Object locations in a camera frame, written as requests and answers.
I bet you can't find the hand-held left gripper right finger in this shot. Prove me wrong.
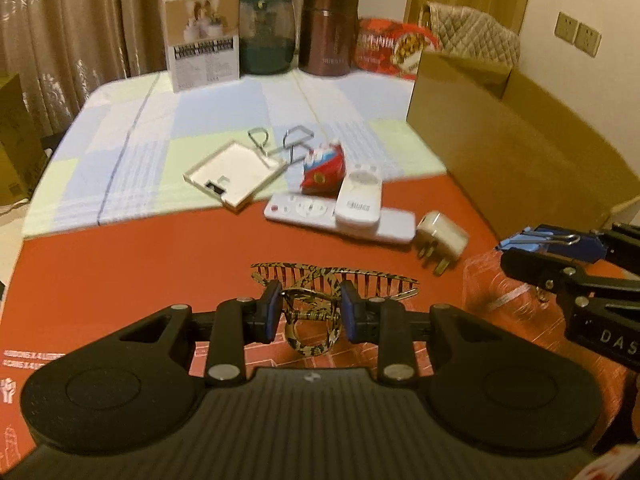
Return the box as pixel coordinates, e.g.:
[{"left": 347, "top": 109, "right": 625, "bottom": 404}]
[{"left": 340, "top": 281, "right": 507, "bottom": 387}]

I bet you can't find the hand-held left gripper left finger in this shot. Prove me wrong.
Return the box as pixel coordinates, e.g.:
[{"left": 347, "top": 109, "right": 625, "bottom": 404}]
[{"left": 118, "top": 280, "right": 284, "bottom": 387}]

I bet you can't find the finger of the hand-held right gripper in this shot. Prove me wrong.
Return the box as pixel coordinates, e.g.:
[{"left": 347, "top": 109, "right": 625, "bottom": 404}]
[
  {"left": 575, "top": 222, "right": 640, "bottom": 277},
  {"left": 501, "top": 248, "right": 640, "bottom": 322}
]

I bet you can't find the blue binder clip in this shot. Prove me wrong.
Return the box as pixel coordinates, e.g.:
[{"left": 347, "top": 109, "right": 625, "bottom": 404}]
[{"left": 497, "top": 227, "right": 602, "bottom": 264}]

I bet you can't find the leopard print hair claw clip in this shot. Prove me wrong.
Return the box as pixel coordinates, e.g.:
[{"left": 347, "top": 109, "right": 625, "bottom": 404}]
[{"left": 250, "top": 261, "right": 421, "bottom": 359}]

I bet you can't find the small white remote control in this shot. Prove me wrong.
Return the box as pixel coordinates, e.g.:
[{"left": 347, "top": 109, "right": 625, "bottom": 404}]
[{"left": 334, "top": 170, "right": 384, "bottom": 234}]

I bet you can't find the large cardboard box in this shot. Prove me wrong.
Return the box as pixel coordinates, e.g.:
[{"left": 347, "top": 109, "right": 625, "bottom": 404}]
[{"left": 406, "top": 49, "right": 640, "bottom": 257}]

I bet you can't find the red cartoon cat figurine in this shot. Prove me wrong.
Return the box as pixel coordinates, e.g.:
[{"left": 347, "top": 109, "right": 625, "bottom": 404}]
[{"left": 299, "top": 142, "right": 348, "bottom": 197}]

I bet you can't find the white plug adapter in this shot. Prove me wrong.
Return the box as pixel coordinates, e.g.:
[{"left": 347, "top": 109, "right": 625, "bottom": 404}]
[{"left": 416, "top": 211, "right": 471, "bottom": 277}]

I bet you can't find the long white remote control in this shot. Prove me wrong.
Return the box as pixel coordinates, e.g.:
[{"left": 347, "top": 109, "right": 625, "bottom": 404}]
[{"left": 264, "top": 192, "right": 417, "bottom": 245}]

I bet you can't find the red printed mat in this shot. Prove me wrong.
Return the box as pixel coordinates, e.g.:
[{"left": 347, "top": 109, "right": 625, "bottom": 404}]
[{"left": 0, "top": 174, "right": 640, "bottom": 480}]

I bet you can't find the white square tray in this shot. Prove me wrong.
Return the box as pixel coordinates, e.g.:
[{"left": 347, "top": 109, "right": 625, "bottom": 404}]
[{"left": 183, "top": 139, "right": 288, "bottom": 211}]

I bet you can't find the pastel checked cloth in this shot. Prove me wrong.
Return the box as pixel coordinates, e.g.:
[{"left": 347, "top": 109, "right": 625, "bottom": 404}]
[{"left": 22, "top": 67, "right": 449, "bottom": 239}]

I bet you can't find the beige quilted bag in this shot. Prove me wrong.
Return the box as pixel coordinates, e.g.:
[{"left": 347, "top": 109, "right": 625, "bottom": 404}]
[{"left": 419, "top": 2, "right": 522, "bottom": 69}]

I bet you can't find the red food box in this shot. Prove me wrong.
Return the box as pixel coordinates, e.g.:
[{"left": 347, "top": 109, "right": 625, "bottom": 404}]
[{"left": 355, "top": 17, "right": 444, "bottom": 82}]

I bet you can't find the teal glass jar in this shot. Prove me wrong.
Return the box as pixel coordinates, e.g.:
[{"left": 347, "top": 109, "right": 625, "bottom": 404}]
[{"left": 239, "top": 0, "right": 297, "bottom": 76}]

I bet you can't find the white photo printed box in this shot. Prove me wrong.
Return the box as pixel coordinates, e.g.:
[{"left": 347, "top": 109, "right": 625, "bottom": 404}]
[{"left": 161, "top": 0, "right": 242, "bottom": 94}]

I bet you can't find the brown metal canister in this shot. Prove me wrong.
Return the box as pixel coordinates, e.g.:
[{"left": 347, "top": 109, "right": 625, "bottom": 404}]
[{"left": 299, "top": 0, "right": 362, "bottom": 78}]

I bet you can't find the small brown cardboard box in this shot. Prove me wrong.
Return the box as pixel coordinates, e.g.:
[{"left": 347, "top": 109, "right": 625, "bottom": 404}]
[{"left": 0, "top": 74, "right": 51, "bottom": 207}]

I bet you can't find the patterned brown curtain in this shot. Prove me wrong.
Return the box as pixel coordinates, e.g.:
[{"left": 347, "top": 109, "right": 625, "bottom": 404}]
[{"left": 0, "top": 0, "right": 314, "bottom": 131}]

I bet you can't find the metal wire puzzle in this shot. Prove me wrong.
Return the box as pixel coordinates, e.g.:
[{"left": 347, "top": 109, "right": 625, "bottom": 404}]
[
  {"left": 247, "top": 126, "right": 289, "bottom": 162},
  {"left": 270, "top": 124, "right": 317, "bottom": 162}
]

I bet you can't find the beige wall socket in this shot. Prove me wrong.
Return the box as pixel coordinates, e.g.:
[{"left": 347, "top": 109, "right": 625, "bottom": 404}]
[
  {"left": 575, "top": 22, "right": 602, "bottom": 59},
  {"left": 555, "top": 11, "right": 581, "bottom": 42}
]

